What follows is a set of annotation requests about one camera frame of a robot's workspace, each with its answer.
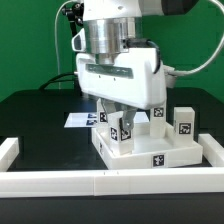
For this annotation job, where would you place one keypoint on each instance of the white square table top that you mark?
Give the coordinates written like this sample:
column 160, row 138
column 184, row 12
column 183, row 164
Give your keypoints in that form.
column 147, row 152

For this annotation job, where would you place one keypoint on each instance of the white marker sheet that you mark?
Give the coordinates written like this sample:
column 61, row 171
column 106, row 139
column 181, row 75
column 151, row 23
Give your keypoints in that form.
column 78, row 120

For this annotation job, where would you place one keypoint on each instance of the white front fence bar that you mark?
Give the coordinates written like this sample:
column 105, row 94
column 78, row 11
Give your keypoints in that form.
column 111, row 182

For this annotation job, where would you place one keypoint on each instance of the white left fence bar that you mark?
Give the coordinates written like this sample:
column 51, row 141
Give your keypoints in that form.
column 9, row 150

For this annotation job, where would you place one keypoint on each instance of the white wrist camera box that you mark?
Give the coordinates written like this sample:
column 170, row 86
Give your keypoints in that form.
column 78, row 42

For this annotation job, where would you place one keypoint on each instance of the white right fence bar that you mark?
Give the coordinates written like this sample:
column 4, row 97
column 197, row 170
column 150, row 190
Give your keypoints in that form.
column 212, row 150

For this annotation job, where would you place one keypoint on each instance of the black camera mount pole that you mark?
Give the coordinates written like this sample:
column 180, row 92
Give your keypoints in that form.
column 74, row 15

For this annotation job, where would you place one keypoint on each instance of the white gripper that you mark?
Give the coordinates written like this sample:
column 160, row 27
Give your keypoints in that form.
column 136, row 78

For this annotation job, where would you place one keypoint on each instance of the white fence bar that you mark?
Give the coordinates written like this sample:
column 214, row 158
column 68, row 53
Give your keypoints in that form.
column 212, row 150
column 111, row 182
column 9, row 150

